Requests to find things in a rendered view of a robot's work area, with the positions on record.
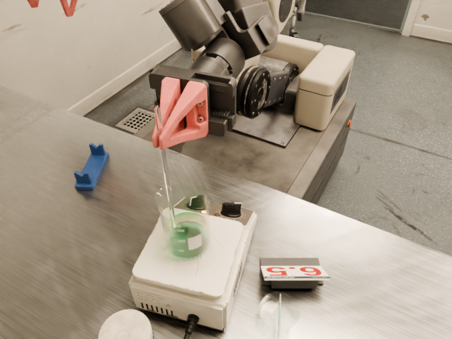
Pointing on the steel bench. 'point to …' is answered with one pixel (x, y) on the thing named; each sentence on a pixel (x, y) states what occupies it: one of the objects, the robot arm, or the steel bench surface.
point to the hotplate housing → (217, 306)
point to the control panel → (231, 217)
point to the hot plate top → (211, 273)
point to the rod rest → (91, 168)
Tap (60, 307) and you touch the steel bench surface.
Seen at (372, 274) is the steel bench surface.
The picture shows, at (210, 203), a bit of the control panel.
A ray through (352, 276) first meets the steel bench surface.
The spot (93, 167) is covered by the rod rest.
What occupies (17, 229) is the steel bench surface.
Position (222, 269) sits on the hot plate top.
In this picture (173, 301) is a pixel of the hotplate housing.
